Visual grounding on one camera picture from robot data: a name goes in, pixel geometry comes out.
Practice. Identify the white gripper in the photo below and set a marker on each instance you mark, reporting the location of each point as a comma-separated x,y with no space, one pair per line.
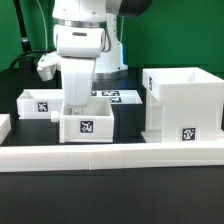
77,77

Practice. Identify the white front drawer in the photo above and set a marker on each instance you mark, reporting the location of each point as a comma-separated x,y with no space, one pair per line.
95,123

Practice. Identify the white drawer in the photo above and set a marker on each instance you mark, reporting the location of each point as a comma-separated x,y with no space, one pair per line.
95,123
39,103

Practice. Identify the white drawer cabinet box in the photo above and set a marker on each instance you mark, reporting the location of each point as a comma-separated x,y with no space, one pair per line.
182,105

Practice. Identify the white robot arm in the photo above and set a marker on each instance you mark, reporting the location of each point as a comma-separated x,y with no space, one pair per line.
79,38

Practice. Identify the white rear drawer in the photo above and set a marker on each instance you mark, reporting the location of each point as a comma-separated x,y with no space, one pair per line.
39,103

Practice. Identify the marker tag sheet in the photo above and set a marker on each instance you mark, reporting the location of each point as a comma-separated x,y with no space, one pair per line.
117,96

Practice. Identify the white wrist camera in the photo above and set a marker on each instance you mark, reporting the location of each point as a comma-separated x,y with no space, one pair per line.
48,65

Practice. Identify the white fence rail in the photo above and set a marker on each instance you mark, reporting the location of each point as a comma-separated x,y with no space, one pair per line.
111,156

